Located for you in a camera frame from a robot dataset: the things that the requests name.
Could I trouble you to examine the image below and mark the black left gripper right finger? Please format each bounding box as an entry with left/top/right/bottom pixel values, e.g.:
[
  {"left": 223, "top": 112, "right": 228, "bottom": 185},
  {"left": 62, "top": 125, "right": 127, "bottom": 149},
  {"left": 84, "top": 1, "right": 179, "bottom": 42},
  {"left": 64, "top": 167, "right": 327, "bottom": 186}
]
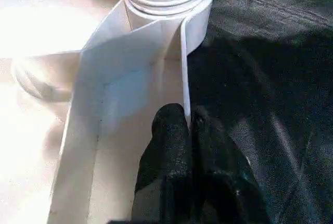
[{"left": 191, "top": 107, "right": 271, "bottom": 224}]

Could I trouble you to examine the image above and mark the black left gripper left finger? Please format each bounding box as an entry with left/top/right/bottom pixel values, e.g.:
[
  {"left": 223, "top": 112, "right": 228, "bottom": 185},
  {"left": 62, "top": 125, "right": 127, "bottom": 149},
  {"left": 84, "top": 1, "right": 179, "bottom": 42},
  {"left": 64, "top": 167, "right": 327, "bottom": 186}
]
[{"left": 131, "top": 104, "right": 193, "bottom": 224}]

